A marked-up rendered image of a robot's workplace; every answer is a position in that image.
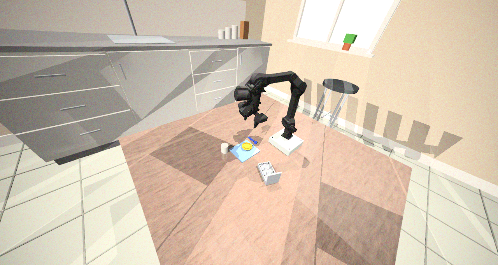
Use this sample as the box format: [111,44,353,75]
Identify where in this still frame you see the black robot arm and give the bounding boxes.
[234,70,307,140]

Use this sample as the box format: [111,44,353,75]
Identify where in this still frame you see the yellow plate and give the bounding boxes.
[242,142,253,150]

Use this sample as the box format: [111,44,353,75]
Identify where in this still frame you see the white dish rack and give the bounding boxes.
[258,161,282,185]

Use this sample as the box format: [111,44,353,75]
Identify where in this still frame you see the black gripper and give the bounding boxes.
[238,100,268,128]

